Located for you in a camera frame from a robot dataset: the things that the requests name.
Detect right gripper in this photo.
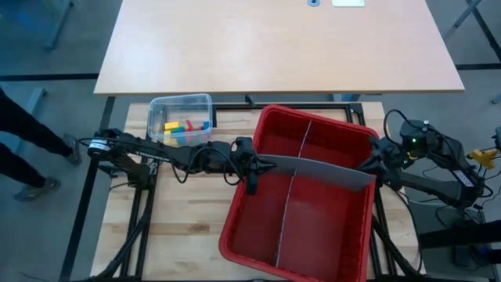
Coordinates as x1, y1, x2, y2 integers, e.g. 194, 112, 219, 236
358, 150, 407, 190

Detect black cable bundle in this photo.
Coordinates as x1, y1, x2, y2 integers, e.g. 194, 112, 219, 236
369, 187, 426, 282
88, 207, 154, 282

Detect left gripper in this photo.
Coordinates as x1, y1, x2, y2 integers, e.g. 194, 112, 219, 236
230, 136, 278, 177

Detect black camera cable loop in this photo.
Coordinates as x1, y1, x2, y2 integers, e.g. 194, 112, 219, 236
382, 108, 412, 139
171, 143, 244, 187

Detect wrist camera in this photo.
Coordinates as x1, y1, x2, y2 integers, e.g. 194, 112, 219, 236
371, 136, 395, 154
244, 171, 259, 197

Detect yellow cable connector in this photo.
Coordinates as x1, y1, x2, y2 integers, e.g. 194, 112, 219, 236
469, 148, 500, 170

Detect large beige wooden desk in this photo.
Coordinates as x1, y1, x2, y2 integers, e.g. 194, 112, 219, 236
93, 0, 467, 96

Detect grey metal table leg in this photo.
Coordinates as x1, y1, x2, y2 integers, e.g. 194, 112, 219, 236
453, 0, 486, 28
23, 86, 48, 115
45, 0, 76, 51

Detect clear plastic container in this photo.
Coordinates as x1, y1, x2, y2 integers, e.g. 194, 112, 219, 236
147, 92, 214, 146

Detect black electronics box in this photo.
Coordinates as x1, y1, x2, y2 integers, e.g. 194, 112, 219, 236
452, 219, 496, 271

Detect red plastic bin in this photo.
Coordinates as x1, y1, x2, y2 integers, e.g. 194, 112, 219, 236
218, 103, 380, 282

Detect thin black cables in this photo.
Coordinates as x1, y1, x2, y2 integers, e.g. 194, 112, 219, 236
420, 146, 501, 220

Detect person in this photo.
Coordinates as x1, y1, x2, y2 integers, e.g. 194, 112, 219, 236
0, 88, 83, 203

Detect grey slotted divider panel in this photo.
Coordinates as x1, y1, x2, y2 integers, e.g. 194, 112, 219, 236
258, 154, 377, 193
275, 119, 313, 268

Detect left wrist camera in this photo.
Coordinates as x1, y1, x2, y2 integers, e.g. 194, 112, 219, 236
244, 171, 259, 197

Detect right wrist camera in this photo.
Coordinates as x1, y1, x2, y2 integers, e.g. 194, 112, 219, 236
371, 136, 395, 154

